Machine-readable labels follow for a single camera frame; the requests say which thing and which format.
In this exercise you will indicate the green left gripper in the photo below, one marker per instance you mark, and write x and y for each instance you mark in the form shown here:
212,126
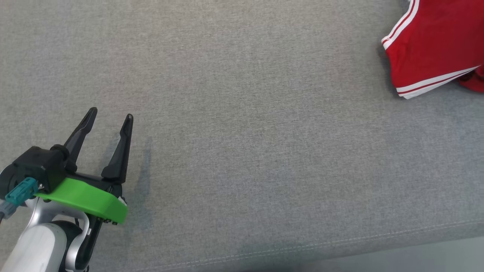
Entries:
83,196

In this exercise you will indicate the red Bulls 23 jersey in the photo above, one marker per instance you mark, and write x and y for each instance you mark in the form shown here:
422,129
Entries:
435,45

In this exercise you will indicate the red mesh Bulls shorts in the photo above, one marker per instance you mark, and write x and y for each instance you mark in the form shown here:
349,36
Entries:
477,81

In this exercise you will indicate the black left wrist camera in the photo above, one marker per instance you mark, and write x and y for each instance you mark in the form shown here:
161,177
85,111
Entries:
41,166

